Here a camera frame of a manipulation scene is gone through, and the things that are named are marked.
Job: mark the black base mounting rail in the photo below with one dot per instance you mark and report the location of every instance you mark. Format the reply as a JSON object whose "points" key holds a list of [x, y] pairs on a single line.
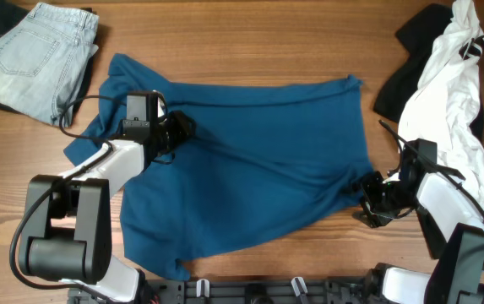
{"points": [[333, 290]]}

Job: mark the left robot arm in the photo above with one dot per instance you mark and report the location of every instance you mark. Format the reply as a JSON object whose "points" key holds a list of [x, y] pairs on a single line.
{"points": [[64, 238]]}

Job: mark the black garment at right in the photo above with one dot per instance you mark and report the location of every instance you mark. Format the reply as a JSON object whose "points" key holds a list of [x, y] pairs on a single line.
{"points": [[417, 36]]}

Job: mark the dark blue shirt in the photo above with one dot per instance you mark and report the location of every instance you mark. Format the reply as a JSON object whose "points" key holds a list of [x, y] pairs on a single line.
{"points": [[264, 162]]}

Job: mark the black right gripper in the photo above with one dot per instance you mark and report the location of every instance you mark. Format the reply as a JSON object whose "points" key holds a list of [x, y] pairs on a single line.
{"points": [[375, 216]]}

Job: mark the white shirt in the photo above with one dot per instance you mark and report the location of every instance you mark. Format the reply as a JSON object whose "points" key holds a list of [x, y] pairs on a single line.
{"points": [[447, 99]]}

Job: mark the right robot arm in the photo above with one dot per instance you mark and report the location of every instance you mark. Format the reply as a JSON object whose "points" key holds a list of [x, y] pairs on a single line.
{"points": [[451, 223]]}

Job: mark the light blue folded jeans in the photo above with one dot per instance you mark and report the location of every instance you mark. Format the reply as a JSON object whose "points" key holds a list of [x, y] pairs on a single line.
{"points": [[43, 59]]}

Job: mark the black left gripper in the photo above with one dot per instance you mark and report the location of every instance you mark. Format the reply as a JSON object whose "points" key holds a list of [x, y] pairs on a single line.
{"points": [[182, 129]]}

